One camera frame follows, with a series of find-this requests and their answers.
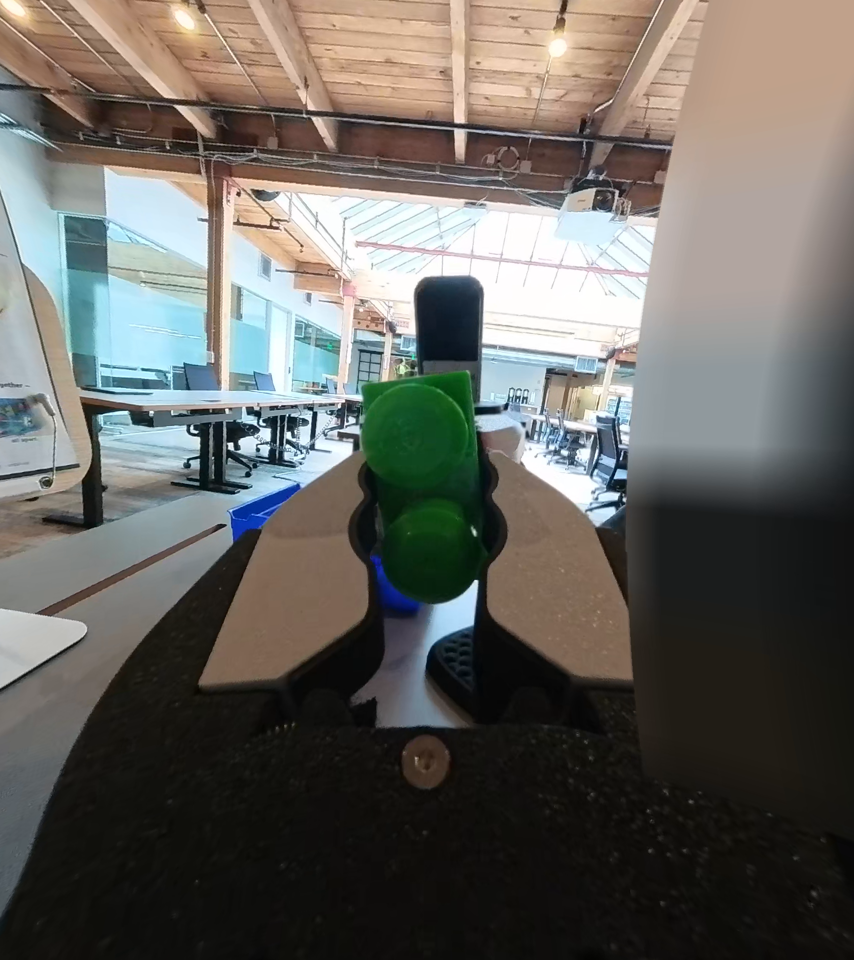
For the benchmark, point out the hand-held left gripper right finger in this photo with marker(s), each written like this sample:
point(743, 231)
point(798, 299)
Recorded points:
point(562, 600)

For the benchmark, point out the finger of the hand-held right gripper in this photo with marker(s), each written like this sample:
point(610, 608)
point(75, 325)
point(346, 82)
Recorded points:
point(505, 435)

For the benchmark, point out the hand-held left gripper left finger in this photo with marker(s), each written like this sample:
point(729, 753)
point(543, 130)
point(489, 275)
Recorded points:
point(292, 600)

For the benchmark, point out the green two-stud mega block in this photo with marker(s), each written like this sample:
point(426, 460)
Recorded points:
point(424, 435)

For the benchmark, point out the black office chair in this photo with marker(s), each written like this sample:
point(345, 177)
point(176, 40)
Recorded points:
point(607, 458)
point(285, 413)
point(217, 420)

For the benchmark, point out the black honeycomb rubber pad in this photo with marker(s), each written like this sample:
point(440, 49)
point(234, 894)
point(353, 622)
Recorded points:
point(454, 663)

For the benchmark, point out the white ceiling projector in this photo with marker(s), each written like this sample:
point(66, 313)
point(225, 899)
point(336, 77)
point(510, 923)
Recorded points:
point(592, 210)

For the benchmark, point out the wooden background desk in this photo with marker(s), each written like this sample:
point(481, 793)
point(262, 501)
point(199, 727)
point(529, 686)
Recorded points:
point(187, 401)

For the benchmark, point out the ceiling track spotlight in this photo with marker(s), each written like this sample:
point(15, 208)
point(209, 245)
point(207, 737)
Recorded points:
point(183, 14)
point(12, 6)
point(557, 42)

